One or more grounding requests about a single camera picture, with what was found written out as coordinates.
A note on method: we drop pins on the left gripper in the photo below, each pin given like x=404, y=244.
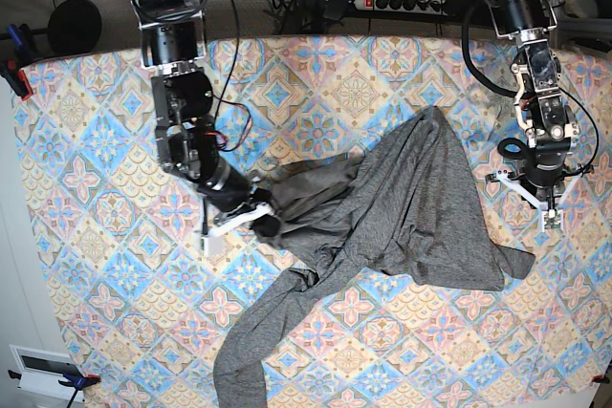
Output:
x=540, y=176

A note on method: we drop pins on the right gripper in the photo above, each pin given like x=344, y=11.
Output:
x=238, y=201

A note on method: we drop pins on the grey t-shirt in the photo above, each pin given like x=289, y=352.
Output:
x=408, y=206

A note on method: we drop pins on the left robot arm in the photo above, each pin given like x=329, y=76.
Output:
x=540, y=104

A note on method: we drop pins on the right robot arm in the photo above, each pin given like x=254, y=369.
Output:
x=188, y=143

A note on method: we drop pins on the patterned tablecloth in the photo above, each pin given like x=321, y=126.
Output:
x=399, y=276

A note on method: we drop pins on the red clamp bottom right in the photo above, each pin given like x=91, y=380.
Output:
x=601, y=379

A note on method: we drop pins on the white power strip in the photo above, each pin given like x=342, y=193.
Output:
x=402, y=6

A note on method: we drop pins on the round black stool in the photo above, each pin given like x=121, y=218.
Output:
x=74, y=27

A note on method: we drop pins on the red black clamp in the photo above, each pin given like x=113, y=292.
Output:
x=11, y=70

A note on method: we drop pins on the blue clamp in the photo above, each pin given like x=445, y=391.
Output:
x=22, y=39

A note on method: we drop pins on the white wall box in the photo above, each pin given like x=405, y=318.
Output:
x=41, y=371

